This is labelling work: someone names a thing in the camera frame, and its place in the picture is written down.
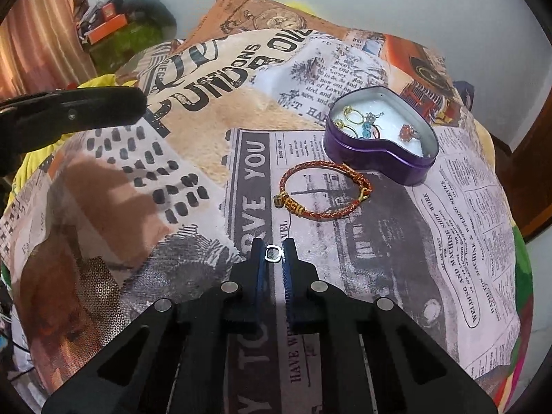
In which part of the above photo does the newspaper print blanket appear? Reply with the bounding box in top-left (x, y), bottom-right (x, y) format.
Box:
top-left (0, 0), bottom-right (524, 414)

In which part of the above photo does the yellow plastic frame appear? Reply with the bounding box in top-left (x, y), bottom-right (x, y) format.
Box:
top-left (274, 0), bottom-right (322, 14)

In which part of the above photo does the pile of clutter with orange box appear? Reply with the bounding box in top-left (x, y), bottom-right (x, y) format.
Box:
top-left (77, 0), bottom-right (178, 55)

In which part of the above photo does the orange box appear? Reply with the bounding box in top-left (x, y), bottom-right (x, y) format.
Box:
top-left (83, 14), bottom-right (129, 45)

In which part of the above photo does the green patterned box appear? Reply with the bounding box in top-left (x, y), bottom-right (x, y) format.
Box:
top-left (88, 21), bottom-right (175, 70)

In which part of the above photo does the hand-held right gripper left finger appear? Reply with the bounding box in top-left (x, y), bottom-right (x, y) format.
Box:
top-left (41, 238), bottom-right (268, 414)

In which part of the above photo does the striped brown curtain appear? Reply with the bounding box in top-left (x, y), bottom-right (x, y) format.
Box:
top-left (0, 0), bottom-right (101, 100)

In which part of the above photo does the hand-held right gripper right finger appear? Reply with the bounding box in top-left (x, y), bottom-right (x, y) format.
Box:
top-left (282, 237), bottom-right (500, 414)

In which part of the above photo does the purple heart-shaped tin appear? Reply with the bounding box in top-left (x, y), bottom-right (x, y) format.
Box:
top-left (323, 87), bottom-right (441, 187)

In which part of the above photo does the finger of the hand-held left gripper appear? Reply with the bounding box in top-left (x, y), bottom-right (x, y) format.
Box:
top-left (0, 86), bottom-right (148, 141)
top-left (0, 89), bottom-right (70, 115)

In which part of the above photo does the multicoloured fleece blanket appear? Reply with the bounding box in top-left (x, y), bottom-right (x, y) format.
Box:
top-left (489, 220), bottom-right (538, 410)

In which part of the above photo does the dark blue pillow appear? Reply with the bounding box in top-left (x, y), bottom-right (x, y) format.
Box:
top-left (452, 79), bottom-right (476, 110)

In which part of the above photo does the braided orange bracelet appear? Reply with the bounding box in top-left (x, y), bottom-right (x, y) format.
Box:
top-left (277, 160), bottom-right (374, 224)

